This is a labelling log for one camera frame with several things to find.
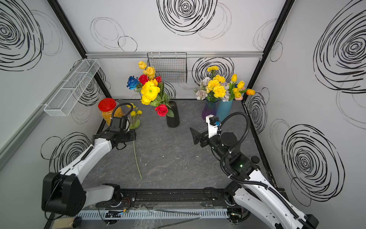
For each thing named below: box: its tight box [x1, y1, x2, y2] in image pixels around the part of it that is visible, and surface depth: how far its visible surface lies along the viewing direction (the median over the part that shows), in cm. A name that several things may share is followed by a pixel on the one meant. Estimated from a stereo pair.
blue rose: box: [126, 75, 140, 91], surface depth 71 cm
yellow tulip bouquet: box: [228, 73, 256, 102], surface depth 81 cm
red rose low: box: [154, 104, 169, 117], surface depth 65 cm
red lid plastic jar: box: [98, 97, 125, 126], surface depth 95 cm
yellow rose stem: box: [138, 61, 156, 80], surface depth 77 cm
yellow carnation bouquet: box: [194, 65, 230, 103], surface depth 86 cm
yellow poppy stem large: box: [141, 80, 161, 105], surface depth 56 cm
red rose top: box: [138, 74, 163, 86], surface depth 71 cm
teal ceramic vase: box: [215, 100, 234, 122], surface depth 98 cm
